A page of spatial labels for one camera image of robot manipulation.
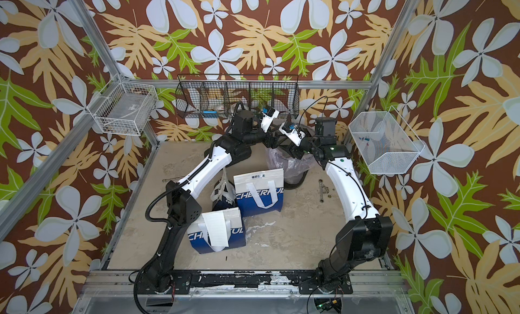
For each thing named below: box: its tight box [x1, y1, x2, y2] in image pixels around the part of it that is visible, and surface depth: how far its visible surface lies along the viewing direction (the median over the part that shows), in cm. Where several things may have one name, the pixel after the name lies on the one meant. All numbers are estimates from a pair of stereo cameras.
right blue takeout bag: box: [232, 167, 284, 218], surface depth 79 cm
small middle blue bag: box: [211, 195, 237, 212], surface depth 82 cm
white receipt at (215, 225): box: [201, 210, 229, 248], surface depth 68 cm
